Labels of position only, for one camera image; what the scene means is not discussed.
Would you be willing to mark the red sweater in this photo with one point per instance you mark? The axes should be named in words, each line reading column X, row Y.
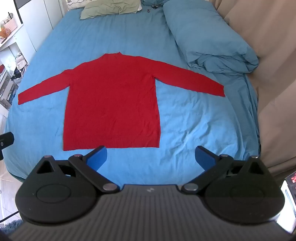
column 111, row 104

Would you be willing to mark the pink basket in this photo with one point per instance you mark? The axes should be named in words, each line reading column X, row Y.
column 10, row 25

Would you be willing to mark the orange toy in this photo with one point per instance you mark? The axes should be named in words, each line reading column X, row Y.
column 4, row 33

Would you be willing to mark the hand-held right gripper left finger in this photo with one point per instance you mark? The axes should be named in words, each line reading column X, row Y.
column 99, row 158

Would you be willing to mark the dark blue cloth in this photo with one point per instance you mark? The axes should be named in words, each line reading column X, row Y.
column 152, row 3

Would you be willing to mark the beige curtain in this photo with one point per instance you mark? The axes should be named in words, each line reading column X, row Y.
column 277, row 69

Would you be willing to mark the bed with blue sheet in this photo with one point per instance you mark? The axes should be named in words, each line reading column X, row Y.
column 196, row 127

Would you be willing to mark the white shelf unit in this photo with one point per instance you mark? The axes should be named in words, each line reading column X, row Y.
column 19, row 40

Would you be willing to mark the blue duvet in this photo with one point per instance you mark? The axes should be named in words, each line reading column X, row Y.
column 203, row 41

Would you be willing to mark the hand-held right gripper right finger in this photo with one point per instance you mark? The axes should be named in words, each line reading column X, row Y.
column 203, row 158

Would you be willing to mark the blue shaggy rug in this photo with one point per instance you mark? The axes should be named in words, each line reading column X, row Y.
column 9, row 229

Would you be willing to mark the white patterned pillow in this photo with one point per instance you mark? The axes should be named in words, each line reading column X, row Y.
column 73, row 3

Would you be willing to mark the white wardrobe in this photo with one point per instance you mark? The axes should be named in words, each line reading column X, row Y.
column 39, row 14

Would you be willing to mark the green pillow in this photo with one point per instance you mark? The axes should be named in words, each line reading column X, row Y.
column 108, row 9

